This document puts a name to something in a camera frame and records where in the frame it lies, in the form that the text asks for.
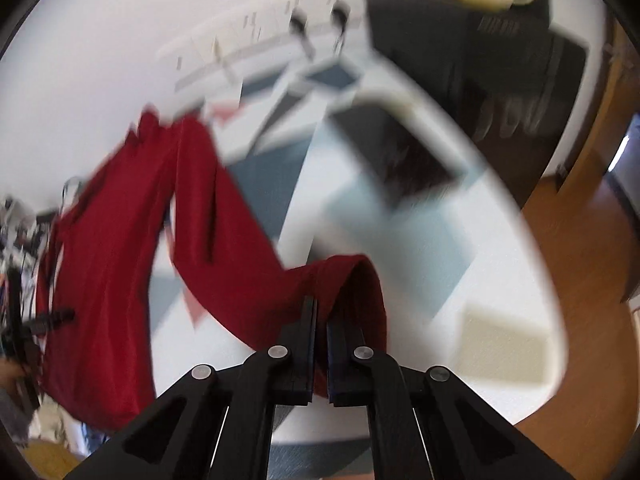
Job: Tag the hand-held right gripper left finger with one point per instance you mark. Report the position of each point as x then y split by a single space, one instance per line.
300 365

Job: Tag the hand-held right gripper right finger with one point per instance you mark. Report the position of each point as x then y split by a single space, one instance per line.
344 367

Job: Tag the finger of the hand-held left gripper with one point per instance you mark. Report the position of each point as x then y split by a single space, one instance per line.
52 321

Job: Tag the red pants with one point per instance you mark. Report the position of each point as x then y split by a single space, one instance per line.
115 260

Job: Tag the person's left forearm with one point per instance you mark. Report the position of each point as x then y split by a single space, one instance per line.
11 405

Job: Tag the cluttered rack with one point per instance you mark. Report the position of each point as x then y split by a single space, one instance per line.
17 230

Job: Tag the white geometric printed bed sheet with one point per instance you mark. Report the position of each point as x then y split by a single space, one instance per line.
400 270

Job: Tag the black tablet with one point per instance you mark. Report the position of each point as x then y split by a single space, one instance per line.
400 155

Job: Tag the black cabinet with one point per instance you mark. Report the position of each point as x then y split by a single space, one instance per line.
500 85

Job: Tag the black wall plug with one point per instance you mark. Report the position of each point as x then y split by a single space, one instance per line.
340 20
299 27

